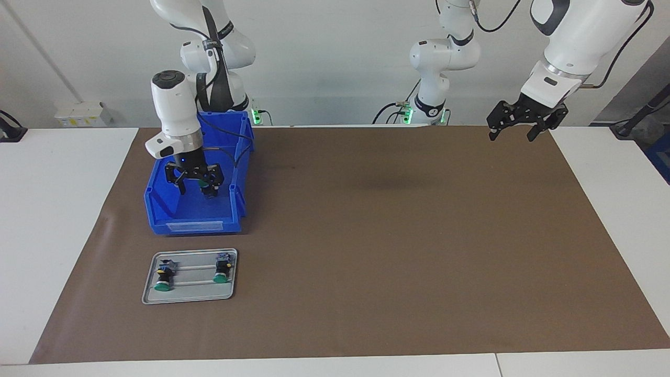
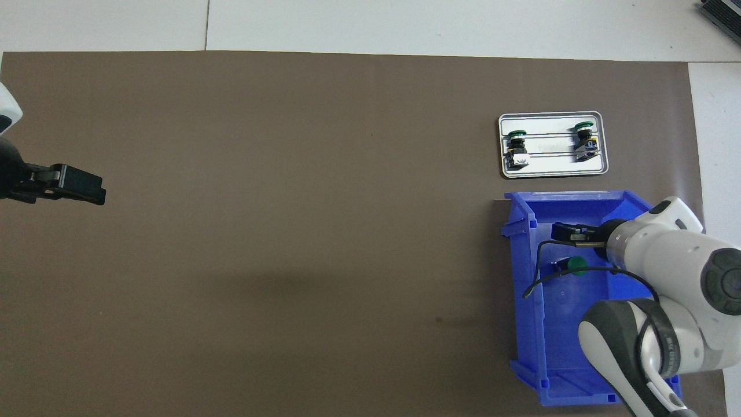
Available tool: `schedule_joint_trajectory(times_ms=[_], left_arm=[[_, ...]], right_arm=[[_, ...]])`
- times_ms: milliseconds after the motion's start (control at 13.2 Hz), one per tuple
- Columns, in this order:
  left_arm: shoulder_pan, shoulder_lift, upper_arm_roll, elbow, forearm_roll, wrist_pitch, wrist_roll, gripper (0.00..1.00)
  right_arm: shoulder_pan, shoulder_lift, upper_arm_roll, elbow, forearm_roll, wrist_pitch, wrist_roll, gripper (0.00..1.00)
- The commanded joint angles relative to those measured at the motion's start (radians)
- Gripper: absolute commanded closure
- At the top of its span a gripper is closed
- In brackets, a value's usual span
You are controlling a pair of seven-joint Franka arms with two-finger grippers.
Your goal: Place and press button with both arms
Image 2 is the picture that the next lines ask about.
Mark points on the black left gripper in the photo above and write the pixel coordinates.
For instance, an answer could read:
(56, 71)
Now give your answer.
(8, 174)

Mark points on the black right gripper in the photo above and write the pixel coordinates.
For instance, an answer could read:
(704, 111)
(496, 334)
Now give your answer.
(605, 231)

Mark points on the green push button switch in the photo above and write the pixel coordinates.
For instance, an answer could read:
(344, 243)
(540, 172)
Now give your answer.
(584, 139)
(576, 265)
(517, 150)

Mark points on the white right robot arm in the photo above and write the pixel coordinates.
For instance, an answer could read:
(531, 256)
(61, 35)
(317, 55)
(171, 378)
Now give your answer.
(683, 255)

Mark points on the grey metal tray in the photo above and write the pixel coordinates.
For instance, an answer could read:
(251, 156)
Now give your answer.
(553, 165)

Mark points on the blue plastic storage bin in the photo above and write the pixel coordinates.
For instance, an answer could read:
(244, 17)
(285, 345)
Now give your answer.
(556, 336)

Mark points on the brown paper table mat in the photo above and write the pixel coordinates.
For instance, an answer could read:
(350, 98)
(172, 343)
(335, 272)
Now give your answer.
(289, 174)

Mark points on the grey ribbed device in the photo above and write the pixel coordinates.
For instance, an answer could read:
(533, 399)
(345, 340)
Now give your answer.
(726, 14)

